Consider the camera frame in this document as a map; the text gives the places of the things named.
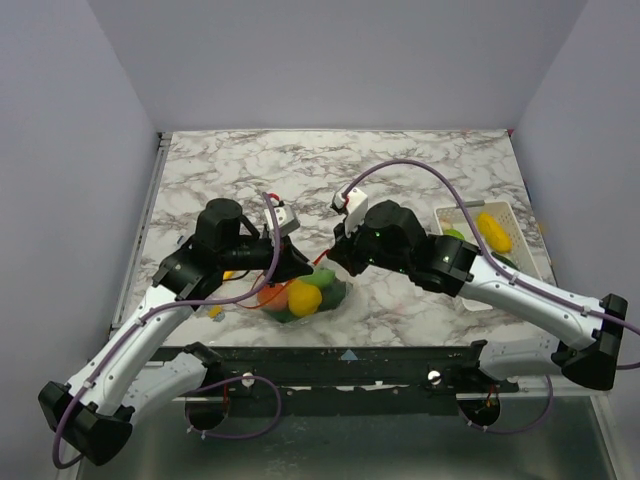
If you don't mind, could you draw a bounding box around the white plastic basket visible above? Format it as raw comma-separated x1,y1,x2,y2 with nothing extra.
433,200,542,280

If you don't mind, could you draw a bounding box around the toy green cucumber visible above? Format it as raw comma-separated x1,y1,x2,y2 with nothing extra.
491,252,519,271

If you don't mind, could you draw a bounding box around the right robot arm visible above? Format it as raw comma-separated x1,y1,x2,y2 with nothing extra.
328,200,627,392

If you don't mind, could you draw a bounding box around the black mounting rail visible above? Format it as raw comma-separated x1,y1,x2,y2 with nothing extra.
144,344,521,419

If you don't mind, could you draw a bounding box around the clear zip top bag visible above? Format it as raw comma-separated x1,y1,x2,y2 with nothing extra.
240,250,352,324

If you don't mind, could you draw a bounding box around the toy peach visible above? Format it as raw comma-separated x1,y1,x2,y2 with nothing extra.
257,284,288,311

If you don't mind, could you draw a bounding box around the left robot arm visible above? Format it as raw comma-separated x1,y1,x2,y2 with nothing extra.
38,194,313,469

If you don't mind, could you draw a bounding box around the toy lemon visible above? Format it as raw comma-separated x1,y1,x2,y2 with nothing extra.
288,280,322,318

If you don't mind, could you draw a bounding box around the aluminium frame rail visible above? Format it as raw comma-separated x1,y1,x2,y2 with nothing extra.
51,132,172,477

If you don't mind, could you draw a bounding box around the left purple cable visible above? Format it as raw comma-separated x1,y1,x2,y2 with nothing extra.
52,191,286,470

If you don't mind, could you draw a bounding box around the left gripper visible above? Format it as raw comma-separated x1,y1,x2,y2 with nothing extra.
220,230,315,288

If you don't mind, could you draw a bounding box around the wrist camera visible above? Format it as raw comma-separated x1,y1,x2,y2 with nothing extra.
331,187,368,238
264,201,300,239

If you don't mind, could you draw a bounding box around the toy corn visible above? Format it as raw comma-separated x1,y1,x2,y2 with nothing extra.
476,213,512,254

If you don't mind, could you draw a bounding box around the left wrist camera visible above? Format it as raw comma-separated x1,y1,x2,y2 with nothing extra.
264,201,300,239

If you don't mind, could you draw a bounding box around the toy light green pepper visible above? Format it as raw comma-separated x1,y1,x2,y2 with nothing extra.
443,228,466,241

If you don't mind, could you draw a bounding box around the toy green vegetable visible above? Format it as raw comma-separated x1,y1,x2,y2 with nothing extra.
299,267,336,290

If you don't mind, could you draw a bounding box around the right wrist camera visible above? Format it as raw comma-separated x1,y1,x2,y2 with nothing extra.
331,187,368,238

